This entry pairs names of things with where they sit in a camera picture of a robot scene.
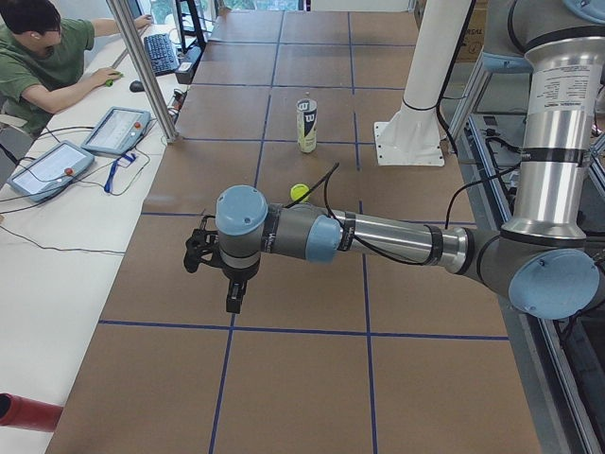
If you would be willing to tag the black computer mouse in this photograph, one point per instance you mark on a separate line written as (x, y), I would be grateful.
(137, 86)

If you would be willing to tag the cardboard box behind column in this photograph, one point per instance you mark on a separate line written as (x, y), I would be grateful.
(474, 35)

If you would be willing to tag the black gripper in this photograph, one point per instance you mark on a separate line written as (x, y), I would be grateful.
(237, 274)

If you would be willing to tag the red fire extinguisher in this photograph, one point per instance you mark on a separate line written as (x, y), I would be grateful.
(25, 413)

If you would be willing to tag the white pedestal column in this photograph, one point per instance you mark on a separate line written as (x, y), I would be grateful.
(412, 136)

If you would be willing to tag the black computer keyboard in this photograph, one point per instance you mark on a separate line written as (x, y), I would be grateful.
(160, 51)

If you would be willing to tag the teach pendant tablet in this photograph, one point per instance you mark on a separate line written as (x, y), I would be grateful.
(46, 176)
(117, 132)

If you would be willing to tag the far teach pendant tablet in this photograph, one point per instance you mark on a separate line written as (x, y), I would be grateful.
(117, 132)

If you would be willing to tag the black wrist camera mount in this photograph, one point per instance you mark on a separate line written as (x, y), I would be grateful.
(202, 248)

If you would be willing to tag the aluminium frame post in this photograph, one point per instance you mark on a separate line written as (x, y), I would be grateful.
(121, 14)

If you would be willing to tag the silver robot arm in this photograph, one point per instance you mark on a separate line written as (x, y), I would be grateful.
(537, 258)

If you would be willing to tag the tennis ball can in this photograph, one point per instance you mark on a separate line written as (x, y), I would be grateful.
(307, 124)

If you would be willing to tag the yellow tennis ball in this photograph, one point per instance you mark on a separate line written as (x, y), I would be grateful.
(298, 192)

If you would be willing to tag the person in green shirt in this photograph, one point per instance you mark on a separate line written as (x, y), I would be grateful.
(42, 61)

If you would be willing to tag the near teach pendant tablet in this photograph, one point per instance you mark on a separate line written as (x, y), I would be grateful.
(46, 176)

